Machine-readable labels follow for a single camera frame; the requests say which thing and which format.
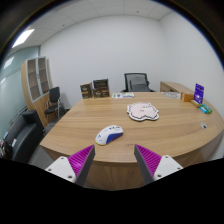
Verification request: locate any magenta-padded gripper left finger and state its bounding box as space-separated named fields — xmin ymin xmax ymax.
xmin=45 ymin=144 xmax=97 ymax=188

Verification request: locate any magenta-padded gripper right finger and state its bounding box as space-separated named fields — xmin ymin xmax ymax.
xmin=133 ymin=143 xmax=184 ymax=185

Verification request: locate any white blue computer mouse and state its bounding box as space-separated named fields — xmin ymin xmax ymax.
xmin=94 ymin=124 xmax=125 ymax=147

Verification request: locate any pink cloud-shaped mouse pad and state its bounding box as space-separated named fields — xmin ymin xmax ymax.
xmin=126 ymin=101 xmax=160 ymax=122

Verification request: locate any black leather sofa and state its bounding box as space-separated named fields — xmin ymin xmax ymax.
xmin=1 ymin=109 xmax=45 ymax=164

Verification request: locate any small black office chair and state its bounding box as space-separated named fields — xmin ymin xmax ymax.
xmin=44 ymin=86 xmax=66 ymax=122

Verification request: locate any round white disc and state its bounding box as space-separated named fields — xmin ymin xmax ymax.
xmin=163 ymin=91 xmax=182 ymax=99

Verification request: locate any small brown cardboard box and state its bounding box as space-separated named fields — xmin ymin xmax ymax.
xmin=79 ymin=82 xmax=95 ymax=100

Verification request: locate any printed paper sheet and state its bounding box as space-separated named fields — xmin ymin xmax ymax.
xmin=111 ymin=92 xmax=136 ymax=100

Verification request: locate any wide brown cardboard box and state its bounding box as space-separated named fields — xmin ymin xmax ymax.
xmin=93 ymin=87 xmax=111 ymax=99

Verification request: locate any small orange wooden box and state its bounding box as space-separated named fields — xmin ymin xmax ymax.
xmin=180 ymin=92 xmax=195 ymax=103

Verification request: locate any small green packet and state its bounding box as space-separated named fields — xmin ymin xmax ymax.
xmin=199 ymin=103 xmax=213 ymax=115

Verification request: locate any wooden side cabinet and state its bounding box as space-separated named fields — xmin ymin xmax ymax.
xmin=159 ymin=80 xmax=194 ymax=96

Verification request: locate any black mesh office chair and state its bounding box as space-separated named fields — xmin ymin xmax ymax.
xmin=120 ymin=72 xmax=156 ymax=93

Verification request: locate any purple sign card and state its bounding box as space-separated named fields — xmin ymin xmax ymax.
xmin=193 ymin=82 xmax=205 ymax=105

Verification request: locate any wooden shelf unit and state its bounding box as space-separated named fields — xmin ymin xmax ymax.
xmin=20 ymin=56 xmax=54 ymax=128

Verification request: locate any ceiling light panel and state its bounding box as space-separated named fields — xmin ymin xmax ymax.
xmin=12 ymin=28 xmax=35 ymax=49

